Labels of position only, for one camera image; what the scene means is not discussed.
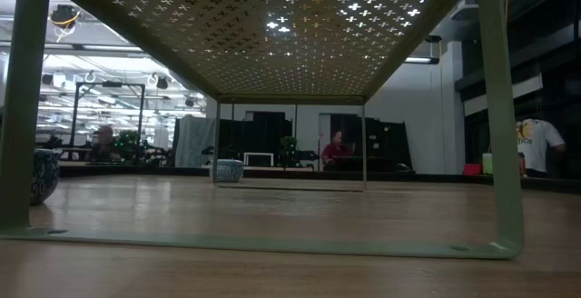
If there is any long ceiling light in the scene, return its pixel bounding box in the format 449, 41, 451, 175
403, 55, 440, 65

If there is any black aluminium table frame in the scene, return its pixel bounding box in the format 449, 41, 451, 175
57, 162, 581, 195

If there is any black partition panel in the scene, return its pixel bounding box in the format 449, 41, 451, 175
217, 111, 294, 168
330, 113, 415, 173

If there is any person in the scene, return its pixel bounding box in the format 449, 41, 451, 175
320, 130, 358, 173
84, 124, 123, 163
515, 115, 568, 179

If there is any small green background plant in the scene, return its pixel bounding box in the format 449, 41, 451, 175
279, 135, 300, 170

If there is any deep blue patterned candle holder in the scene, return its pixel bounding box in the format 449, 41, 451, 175
29, 147, 61, 207

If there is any pale blue patterned candle holder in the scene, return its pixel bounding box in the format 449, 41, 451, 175
210, 158, 245, 184

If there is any white rectangular frame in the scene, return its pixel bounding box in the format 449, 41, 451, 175
243, 152, 275, 168

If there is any grey fabric cover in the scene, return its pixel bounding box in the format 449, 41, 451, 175
174, 114, 217, 169

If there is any ceiling mounted black camera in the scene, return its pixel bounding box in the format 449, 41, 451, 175
49, 4, 83, 43

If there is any green perforated metal shelf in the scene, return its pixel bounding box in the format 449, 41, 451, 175
0, 0, 527, 261

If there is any bushy green background plant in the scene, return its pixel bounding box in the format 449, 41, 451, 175
113, 129, 147, 163

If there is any black background robot rig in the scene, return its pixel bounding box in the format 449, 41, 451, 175
70, 81, 146, 150

